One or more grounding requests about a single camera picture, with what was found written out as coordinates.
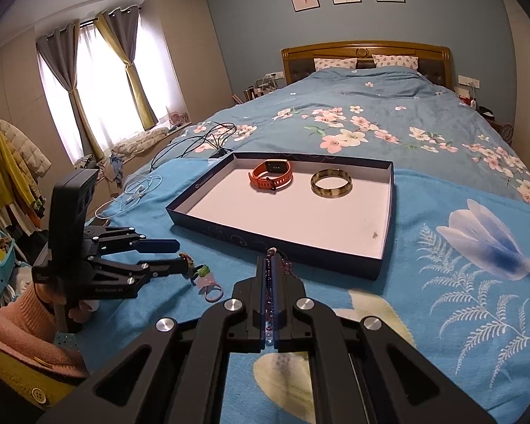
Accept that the person's left hand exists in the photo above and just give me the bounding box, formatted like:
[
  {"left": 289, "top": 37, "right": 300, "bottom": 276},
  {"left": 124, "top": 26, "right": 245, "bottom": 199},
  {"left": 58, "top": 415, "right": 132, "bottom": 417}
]
[{"left": 66, "top": 299, "right": 99, "bottom": 324}]

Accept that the yellow garment with button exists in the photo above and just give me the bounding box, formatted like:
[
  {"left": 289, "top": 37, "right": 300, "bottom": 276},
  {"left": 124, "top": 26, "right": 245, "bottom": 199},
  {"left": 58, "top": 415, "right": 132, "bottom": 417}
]
[{"left": 0, "top": 342, "right": 89, "bottom": 424}]

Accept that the white sheer curtain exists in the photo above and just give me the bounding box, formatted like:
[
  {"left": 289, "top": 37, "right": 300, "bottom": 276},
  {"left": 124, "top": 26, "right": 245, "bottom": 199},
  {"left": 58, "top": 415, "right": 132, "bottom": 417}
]
[{"left": 39, "top": 9, "right": 190, "bottom": 165}]

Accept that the blue flower blanket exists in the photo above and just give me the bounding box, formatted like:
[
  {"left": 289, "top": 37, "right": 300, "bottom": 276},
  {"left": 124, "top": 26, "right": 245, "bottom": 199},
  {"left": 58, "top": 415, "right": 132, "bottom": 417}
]
[{"left": 88, "top": 157, "right": 530, "bottom": 424}]

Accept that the dark blue box lid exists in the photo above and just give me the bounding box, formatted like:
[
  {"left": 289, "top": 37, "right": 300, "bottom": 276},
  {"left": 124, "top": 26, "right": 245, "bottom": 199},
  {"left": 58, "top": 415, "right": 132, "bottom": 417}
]
[{"left": 165, "top": 151, "right": 397, "bottom": 281}]

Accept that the white cable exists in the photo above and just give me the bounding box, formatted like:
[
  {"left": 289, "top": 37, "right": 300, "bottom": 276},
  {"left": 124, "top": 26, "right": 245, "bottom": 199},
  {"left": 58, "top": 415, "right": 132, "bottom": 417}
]
[{"left": 95, "top": 174, "right": 163, "bottom": 222}]

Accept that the olive bangle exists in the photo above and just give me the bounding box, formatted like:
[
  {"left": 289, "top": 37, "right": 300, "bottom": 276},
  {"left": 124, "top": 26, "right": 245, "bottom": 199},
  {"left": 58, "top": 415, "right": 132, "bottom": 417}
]
[{"left": 310, "top": 169, "right": 352, "bottom": 198}]

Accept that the heart print pillow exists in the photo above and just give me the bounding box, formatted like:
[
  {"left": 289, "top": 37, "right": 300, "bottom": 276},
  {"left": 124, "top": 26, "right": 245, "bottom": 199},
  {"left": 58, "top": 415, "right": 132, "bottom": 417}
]
[
  {"left": 313, "top": 57, "right": 358, "bottom": 71},
  {"left": 372, "top": 54, "right": 420, "bottom": 71}
]

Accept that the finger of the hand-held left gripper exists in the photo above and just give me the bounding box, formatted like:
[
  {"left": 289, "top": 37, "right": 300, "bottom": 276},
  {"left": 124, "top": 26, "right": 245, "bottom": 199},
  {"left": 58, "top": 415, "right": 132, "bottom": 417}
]
[
  {"left": 86, "top": 254, "right": 190, "bottom": 285},
  {"left": 84, "top": 226, "right": 180, "bottom": 254}
]

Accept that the folded bedding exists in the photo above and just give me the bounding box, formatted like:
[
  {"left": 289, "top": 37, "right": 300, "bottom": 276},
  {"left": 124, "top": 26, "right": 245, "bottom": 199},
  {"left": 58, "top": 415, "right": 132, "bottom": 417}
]
[{"left": 112, "top": 126, "right": 171, "bottom": 156}]

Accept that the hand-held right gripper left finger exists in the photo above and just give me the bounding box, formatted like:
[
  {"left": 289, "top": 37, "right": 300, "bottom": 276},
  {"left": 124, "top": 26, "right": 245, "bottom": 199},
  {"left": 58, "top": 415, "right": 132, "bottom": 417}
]
[{"left": 37, "top": 255, "right": 268, "bottom": 424}]

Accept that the yellow hanging garment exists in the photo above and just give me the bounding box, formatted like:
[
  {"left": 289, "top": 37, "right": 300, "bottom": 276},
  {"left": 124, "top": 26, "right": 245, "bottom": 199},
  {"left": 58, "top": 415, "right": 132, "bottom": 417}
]
[{"left": 0, "top": 113, "right": 34, "bottom": 210}]

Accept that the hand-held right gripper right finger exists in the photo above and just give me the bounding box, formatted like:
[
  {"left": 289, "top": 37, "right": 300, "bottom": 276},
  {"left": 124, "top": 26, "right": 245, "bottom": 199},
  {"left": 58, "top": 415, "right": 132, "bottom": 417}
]
[{"left": 271, "top": 256, "right": 497, "bottom": 424}]

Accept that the floral blue duvet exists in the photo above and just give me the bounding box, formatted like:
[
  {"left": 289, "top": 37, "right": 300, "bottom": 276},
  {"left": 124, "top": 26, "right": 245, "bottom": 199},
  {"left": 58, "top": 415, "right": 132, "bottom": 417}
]
[{"left": 150, "top": 67, "right": 530, "bottom": 206}]

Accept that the grey and olive curtain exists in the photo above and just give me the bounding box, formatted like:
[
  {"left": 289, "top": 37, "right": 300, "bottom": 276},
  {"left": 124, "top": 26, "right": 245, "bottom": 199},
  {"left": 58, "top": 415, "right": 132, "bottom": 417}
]
[
  {"left": 95, "top": 6, "right": 160, "bottom": 130},
  {"left": 35, "top": 20, "right": 104, "bottom": 160}
]

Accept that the purple beaded bracelet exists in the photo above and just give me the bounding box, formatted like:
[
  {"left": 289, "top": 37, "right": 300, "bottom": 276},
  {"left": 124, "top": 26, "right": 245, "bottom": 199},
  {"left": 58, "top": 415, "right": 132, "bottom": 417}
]
[{"left": 265, "top": 249, "right": 299, "bottom": 345}]

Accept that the person's left forearm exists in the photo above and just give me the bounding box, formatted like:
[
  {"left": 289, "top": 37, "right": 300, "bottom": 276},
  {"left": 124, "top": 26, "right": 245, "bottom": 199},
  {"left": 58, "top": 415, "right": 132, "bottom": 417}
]
[{"left": 0, "top": 280, "right": 89, "bottom": 374}]

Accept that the orange smartwatch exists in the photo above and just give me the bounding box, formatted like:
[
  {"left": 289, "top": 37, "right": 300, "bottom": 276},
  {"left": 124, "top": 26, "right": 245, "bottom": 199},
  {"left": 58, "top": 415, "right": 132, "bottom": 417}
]
[{"left": 248, "top": 158, "right": 294, "bottom": 193}]

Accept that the black charger cable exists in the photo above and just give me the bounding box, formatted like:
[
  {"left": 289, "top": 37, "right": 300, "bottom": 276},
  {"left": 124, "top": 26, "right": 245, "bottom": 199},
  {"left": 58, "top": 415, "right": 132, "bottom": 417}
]
[{"left": 151, "top": 121, "right": 239, "bottom": 171}]

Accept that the white puffer jacket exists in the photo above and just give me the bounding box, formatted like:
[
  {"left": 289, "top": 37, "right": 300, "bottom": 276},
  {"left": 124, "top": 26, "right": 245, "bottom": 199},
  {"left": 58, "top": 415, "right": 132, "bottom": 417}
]
[{"left": 0, "top": 119, "right": 52, "bottom": 182}]

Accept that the wooden headboard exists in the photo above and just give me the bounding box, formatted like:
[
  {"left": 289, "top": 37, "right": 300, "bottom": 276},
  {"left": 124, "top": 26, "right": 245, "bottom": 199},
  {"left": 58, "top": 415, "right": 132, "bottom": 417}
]
[{"left": 281, "top": 41, "right": 453, "bottom": 88}]

